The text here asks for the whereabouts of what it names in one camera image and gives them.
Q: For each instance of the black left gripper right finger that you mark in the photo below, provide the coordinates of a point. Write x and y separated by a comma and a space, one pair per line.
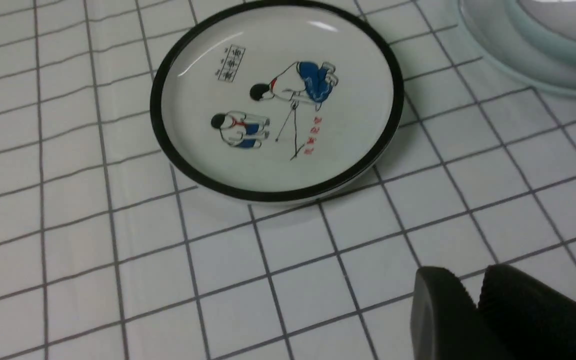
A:
532, 320

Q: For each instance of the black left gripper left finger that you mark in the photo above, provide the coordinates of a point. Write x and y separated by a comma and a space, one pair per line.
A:
445, 323

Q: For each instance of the light blue shallow bowl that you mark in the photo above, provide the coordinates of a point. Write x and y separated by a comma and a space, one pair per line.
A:
548, 25

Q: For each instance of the black rimmed picture plate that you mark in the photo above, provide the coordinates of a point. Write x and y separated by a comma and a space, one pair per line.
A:
277, 101

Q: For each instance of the light blue large plate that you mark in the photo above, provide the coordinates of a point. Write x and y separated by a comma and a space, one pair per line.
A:
488, 27

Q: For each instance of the white grid tablecloth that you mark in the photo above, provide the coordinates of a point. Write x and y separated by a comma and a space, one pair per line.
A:
108, 252

